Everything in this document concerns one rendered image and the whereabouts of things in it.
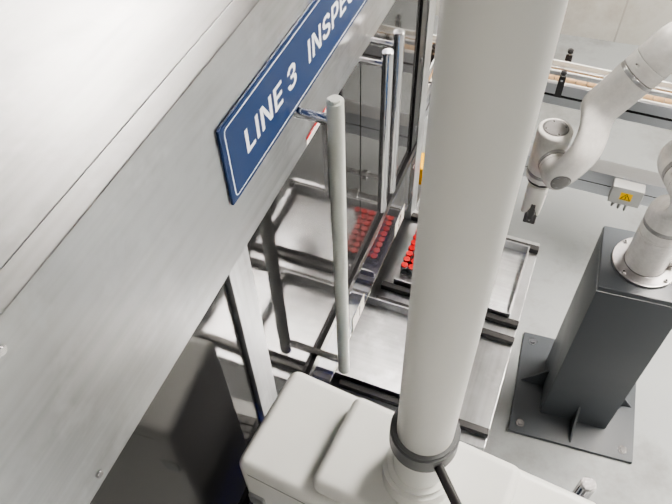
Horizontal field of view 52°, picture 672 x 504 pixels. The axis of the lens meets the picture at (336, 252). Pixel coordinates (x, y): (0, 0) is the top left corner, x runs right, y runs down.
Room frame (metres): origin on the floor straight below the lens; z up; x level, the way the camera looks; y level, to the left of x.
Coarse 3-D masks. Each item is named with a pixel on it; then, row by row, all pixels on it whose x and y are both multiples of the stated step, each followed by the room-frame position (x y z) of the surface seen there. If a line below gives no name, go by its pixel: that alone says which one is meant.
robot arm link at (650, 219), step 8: (664, 176) 1.25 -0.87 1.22; (664, 184) 1.24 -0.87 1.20; (656, 200) 1.26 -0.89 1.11; (664, 200) 1.25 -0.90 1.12; (648, 208) 1.25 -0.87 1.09; (656, 208) 1.22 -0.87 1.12; (664, 208) 1.20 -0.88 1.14; (648, 216) 1.23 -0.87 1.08; (656, 216) 1.20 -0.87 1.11; (664, 216) 1.17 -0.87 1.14; (648, 224) 1.22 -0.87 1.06; (656, 224) 1.20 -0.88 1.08; (664, 224) 1.18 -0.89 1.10; (656, 232) 1.19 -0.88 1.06; (664, 232) 1.18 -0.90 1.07
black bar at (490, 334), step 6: (384, 300) 1.11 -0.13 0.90; (390, 300) 1.11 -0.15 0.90; (408, 306) 1.09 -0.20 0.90; (486, 330) 1.00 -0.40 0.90; (492, 330) 1.00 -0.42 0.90; (486, 336) 0.98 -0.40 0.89; (492, 336) 0.98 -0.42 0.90; (498, 336) 0.98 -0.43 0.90; (504, 336) 0.97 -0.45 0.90; (510, 336) 0.97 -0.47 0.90; (504, 342) 0.96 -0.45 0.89; (510, 342) 0.96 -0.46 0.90
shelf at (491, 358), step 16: (416, 224) 1.41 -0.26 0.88; (400, 240) 1.35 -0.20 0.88; (400, 256) 1.28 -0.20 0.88; (528, 256) 1.26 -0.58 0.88; (384, 272) 1.22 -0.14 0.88; (528, 272) 1.20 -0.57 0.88; (480, 336) 0.99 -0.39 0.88; (512, 336) 0.99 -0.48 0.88; (480, 352) 0.94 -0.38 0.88; (496, 352) 0.94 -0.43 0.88; (480, 368) 0.89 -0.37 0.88; (496, 368) 0.89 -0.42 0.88; (336, 384) 0.86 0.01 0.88; (480, 384) 0.84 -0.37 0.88; (496, 384) 0.84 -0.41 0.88; (464, 400) 0.80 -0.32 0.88; (480, 400) 0.80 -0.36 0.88; (496, 400) 0.80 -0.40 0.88; (464, 416) 0.76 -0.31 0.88; (480, 416) 0.75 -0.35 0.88; (464, 432) 0.71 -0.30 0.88; (480, 448) 0.67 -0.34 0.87
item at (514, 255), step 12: (504, 252) 1.28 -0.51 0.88; (516, 252) 1.28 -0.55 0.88; (528, 252) 1.25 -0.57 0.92; (504, 264) 1.23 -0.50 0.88; (516, 264) 1.23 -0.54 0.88; (504, 276) 1.19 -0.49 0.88; (516, 276) 1.19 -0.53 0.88; (504, 288) 1.15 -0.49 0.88; (516, 288) 1.12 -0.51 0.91; (492, 300) 1.11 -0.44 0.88; (504, 300) 1.10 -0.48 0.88; (492, 312) 1.05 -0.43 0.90; (504, 312) 1.04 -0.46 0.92
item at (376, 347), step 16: (368, 304) 1.11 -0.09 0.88; (384, 304) 1.09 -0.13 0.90; (368, 320) 1.06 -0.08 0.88; (384, 320) 1.05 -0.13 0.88; (400, 320) 1.05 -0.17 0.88; (352, 336) 1.01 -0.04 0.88; (368, 336) 1.00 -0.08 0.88; (384, 336) 1.00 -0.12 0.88; (400, 336) 1.00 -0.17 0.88; (352, 352) 0.95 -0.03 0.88; (368, 352) 0.95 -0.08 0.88; (384, 352) 0.95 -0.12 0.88; (400, 352) 0.95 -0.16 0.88; (352, 368) 0.91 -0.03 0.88; (368, 368) 0.90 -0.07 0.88; (384, 368) 0.90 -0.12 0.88; (400, 368) 0.90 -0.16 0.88; (368, 384) 0.84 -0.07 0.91; (384, 384) 0.85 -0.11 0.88; (400, 384) 0.85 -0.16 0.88
